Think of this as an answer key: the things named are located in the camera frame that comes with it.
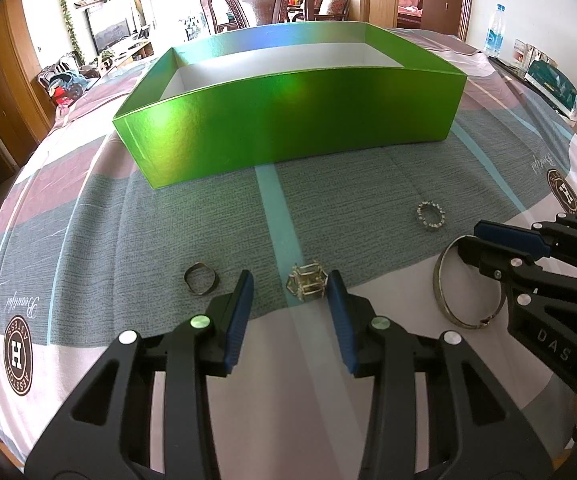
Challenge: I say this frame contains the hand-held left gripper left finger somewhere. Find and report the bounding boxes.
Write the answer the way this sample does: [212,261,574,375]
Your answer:
[26,269,255,480]

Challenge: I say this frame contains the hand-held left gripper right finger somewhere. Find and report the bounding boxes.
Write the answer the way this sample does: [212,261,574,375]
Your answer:
[325,269,554,480]

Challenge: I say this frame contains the geometric wire ornament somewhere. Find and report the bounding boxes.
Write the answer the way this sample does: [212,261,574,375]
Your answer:
[287,260,327,304]

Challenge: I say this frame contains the silver bangle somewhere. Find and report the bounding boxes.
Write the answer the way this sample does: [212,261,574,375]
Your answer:
[433,237,507,331]

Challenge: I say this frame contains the green cardboard box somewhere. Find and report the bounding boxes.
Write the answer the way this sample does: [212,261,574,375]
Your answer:
[112,21,468,191]

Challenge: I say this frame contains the printed checked tablecloth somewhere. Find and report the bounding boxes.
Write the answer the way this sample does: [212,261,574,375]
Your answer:
[0,25,577,480]

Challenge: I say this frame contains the green and white bag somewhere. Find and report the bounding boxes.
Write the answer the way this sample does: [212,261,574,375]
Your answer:
[525,57,577,121]

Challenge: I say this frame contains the small cartons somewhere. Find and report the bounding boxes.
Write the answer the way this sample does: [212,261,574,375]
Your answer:
[511,39,549,68]

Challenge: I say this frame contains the clear water bottle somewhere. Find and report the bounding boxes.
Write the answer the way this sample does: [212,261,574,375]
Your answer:
[483,3,507,58]

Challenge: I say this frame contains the wooden television cabinet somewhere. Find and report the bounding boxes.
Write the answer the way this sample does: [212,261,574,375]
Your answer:
[98,40,156,68]

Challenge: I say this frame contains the armchair with clothes pile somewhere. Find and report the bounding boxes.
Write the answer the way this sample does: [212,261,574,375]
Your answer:
[38,55,102,108]

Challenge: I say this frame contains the wooden sofa with cushions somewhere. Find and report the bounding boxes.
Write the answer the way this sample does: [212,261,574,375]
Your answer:
[313,0,352,21]

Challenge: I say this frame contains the flat screen television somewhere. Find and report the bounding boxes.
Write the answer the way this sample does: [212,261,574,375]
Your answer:
[86,2,136,56]

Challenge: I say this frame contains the ivy garland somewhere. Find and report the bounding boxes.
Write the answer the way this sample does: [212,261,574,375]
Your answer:
[54,0,85,63]

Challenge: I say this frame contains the wavy metal ring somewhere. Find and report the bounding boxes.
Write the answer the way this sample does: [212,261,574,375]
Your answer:
[184,262,219,295]

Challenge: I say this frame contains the crystal ring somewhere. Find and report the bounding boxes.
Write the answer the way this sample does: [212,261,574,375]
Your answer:
[416,201,446,231]

